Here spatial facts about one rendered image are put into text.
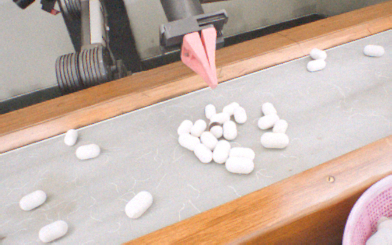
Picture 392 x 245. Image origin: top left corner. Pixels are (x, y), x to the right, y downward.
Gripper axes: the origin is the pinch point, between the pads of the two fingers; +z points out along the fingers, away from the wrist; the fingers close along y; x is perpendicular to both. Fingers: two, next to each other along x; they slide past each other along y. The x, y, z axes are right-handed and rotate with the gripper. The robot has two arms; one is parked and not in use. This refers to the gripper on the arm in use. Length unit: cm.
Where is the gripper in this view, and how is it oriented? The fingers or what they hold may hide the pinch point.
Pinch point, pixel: (212, 81)
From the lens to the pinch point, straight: 45.3
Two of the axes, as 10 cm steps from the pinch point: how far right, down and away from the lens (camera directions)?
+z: 3.3, 9.0, -2.9
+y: 9.4, -2.9, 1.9
